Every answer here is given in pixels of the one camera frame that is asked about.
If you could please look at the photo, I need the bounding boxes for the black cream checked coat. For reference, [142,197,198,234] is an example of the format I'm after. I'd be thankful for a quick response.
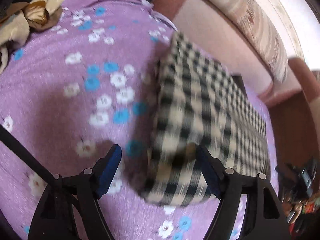
[141,32,270,206]

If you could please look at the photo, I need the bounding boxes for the brown cream patterned garment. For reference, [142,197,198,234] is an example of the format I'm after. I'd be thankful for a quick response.
[1,0,64,72]

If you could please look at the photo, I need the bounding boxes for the purple floral bed sheet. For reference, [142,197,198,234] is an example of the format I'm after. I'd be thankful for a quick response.
[0,0,279,240]

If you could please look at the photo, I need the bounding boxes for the striped floral pillow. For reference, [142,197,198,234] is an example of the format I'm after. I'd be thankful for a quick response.
[208,0,289,83]

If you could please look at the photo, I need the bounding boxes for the pink brown padded headboard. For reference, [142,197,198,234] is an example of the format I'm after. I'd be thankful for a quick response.
[154,0,302,107]

